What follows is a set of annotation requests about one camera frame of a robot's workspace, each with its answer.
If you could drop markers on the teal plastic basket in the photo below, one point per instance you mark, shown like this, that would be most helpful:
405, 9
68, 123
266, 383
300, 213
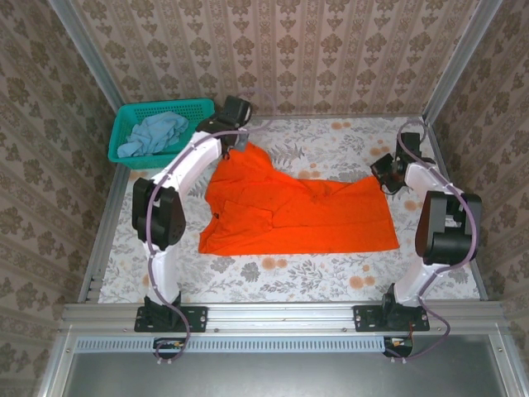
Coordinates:
198, 111

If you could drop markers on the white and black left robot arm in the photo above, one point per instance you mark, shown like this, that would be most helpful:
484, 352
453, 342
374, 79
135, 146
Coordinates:
194, 159

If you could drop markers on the light blue t-shirt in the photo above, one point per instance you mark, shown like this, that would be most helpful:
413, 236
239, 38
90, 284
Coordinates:
153, 134

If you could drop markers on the aluminium mounting rail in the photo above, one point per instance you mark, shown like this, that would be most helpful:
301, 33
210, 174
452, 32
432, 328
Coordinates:
281, 316

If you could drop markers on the black connector box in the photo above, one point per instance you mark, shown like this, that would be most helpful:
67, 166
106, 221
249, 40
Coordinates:
398, 345

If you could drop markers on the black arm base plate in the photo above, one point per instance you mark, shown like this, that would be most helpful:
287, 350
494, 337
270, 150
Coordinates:
365, 318
196, 318

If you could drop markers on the grey metal panel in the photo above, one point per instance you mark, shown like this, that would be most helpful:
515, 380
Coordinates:
281, 376

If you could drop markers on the orange t-shirt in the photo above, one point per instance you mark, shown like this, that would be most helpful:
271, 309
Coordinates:
310, 219

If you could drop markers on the aluminium side rail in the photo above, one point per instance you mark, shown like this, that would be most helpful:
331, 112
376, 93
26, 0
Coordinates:
479, 281
99, 244

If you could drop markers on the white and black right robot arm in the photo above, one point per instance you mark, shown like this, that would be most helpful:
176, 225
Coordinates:
446, 244

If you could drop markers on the floral tablecloth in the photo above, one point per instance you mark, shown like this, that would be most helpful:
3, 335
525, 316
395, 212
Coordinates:
314, 277

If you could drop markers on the aluminium frame post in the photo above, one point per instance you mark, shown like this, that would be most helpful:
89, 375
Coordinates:
89, 58
458, 62

